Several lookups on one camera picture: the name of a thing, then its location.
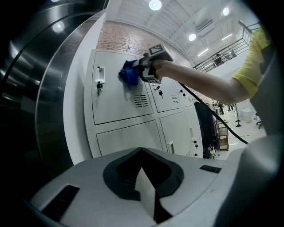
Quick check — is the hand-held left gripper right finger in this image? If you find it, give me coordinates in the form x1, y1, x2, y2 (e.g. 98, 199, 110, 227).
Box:
142, 147, 226, 222

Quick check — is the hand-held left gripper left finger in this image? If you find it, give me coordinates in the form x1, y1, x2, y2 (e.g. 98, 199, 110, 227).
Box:
30, 147, 154, 224

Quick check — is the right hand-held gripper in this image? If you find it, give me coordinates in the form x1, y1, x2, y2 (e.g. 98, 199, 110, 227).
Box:
130, 44, 174, 83

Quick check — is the blue wiping cloth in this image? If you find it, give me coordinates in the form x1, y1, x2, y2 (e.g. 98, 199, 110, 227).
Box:
118, 59, 142, 90

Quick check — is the grey metal locker door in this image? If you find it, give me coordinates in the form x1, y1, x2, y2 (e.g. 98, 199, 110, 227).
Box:
92, 51, 154, 125

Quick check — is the person's right forearm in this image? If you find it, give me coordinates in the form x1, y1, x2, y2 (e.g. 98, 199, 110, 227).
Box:
155, 59, 251, 105

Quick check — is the grey metal locker cabinet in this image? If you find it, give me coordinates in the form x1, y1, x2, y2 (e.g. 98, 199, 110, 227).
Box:
83, 49, 221, 159

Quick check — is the rack of hanging clothes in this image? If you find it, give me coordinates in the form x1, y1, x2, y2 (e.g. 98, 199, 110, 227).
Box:
194, 101, 223, 159

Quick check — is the wooden crate shelf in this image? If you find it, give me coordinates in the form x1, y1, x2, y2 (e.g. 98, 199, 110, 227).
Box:
218, 119, 229, 152

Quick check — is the black floor stand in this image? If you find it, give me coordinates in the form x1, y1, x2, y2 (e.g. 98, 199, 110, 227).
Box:
234, 103, 243, 127

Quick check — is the ceiling air vent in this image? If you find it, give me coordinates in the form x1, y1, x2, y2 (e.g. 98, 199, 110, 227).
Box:
196, 18, 214, 32

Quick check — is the white bin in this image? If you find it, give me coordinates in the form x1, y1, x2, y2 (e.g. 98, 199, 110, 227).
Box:
241, 107, 252, 123

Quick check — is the black office chair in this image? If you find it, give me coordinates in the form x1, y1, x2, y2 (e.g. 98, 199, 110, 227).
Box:
254, 112, 264, 129

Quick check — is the black metal railing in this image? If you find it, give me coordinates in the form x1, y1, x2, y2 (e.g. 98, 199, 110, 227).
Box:
192, 20, 260, 73

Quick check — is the yellow shirt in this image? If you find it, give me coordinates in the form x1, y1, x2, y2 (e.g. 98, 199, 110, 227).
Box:
232, 26, 274, 99

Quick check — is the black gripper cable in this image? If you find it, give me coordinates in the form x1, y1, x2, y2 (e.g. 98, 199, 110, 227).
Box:
177, 81, 249, 145

